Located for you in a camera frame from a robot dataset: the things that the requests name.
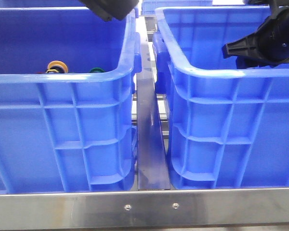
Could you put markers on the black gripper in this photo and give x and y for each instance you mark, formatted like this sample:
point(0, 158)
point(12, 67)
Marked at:
point(108, 9)

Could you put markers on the yellow push button tall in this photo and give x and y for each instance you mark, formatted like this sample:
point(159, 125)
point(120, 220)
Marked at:
point(57, 67)

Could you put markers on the blue bin with buttons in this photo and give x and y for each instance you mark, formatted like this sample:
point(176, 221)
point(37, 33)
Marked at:
point(66, 132)

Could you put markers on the green push button right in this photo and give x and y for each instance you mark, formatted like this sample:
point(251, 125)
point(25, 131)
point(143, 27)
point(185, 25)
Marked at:
point(97, 70)

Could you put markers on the blue destination bin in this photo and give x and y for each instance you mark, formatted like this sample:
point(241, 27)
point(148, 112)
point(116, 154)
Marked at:
point(229, 127)

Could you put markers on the steel divider bar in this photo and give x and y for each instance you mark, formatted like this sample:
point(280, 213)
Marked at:
point(152, 167)

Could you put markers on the steel front rail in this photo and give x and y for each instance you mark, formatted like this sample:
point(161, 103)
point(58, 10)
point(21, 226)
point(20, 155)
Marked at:
point(144, 209)

